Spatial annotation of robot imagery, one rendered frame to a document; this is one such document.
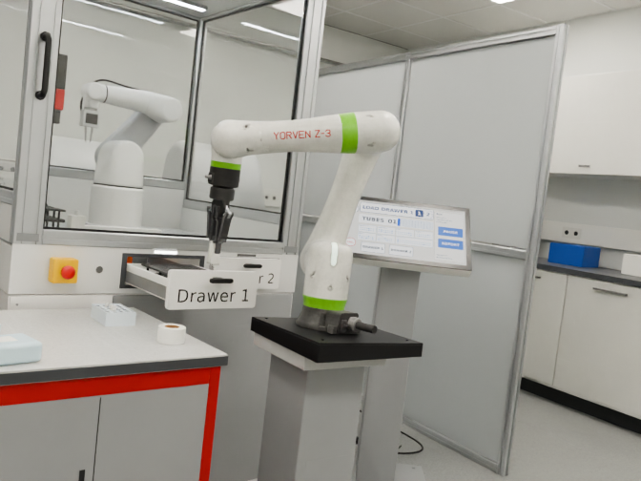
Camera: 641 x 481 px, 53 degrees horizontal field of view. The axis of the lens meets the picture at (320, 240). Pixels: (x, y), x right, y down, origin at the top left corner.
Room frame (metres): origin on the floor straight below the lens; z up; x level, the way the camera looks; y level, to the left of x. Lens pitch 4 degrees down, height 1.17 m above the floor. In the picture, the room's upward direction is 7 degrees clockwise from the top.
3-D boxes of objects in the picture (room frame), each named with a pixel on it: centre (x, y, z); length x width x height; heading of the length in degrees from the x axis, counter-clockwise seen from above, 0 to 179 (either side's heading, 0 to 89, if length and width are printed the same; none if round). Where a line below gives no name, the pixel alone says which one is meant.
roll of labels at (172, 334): (1.63, 0.35, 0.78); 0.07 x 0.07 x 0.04
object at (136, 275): (2.01, 0.43, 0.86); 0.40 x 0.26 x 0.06; 40
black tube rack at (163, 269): (2.00, 0.42, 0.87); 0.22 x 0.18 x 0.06; 40
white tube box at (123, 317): (1.79, 0.56, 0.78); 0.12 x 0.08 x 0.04; 38
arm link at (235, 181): (1.94, 0.31, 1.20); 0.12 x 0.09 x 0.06; 128
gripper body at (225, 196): (1.95, 0.31, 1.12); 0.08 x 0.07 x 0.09; 38
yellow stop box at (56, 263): (1.87, 0.74, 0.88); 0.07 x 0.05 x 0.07; 130
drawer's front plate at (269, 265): (2.30, 0.25, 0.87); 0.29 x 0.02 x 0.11; 130
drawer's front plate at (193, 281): (1.85, 0.29, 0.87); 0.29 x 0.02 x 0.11; 130
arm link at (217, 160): (1.93, 0.31, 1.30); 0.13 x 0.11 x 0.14; 10
